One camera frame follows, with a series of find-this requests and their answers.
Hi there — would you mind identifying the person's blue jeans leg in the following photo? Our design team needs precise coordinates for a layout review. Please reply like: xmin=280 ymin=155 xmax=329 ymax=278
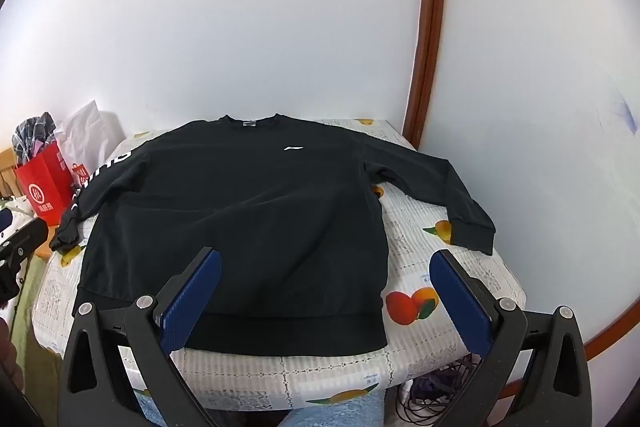
xmin=280 ymin=394 xmax=388 ymax=427

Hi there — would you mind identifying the brown wooden door frame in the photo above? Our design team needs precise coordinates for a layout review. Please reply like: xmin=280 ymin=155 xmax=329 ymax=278
xmin=402 ymin=0 xmax=448 ymax=142

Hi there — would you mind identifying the wooden chair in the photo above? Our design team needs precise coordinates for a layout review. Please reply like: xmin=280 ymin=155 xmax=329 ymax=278
xmin=0 ymin=147 xmax=17 ymax=200

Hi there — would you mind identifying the fruit print lace tablecloth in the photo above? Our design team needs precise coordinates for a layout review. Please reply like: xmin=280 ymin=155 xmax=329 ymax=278
xmin=31 ymin=118 xmax=528 ymax=413

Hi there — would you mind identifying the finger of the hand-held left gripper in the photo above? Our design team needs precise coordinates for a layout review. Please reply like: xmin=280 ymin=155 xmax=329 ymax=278
xmin=0 ymin=219 xmax=49 ymax=264

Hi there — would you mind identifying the red paper shopping bag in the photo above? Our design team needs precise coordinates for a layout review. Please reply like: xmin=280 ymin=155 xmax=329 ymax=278
xmin=14 ymin=142 xmax=76 ymax=225

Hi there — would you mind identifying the person's left hand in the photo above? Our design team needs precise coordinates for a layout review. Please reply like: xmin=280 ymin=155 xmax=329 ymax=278
xmin=0 ymin=319 xmax=27 ymax=397

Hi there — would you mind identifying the black sweatshirt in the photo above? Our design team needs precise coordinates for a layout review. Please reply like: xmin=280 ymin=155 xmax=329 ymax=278
xmin=49 ymin=113 xmax=497 ymax=353

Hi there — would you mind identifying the plaid cloth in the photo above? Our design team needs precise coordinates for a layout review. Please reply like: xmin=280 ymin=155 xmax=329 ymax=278
xmin=11 ymin=112 xmax=58 ymax=168

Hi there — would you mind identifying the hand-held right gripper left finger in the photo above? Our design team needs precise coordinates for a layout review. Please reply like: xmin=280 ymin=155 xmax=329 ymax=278
xmin=56 ymin=247 xmax=222 ymax=427

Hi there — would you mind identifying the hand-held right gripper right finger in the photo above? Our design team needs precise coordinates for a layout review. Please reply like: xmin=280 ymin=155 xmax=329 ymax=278
xmin=429 ymin=248 xmax=594 ymax=427

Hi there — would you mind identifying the green cloth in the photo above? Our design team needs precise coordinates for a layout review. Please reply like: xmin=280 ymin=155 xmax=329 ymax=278
xmin=11 ymin=252 xmax=52 ymax=358

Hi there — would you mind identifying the white plastic bag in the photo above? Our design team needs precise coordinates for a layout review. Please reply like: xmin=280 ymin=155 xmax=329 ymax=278
xmin=52 ymin=99 xmax=128 ymax=188

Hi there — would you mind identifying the tangle of cables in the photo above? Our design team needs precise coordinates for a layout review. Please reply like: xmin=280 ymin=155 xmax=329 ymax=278
xmin=395 ymin=354 xmax=483 ymax=427

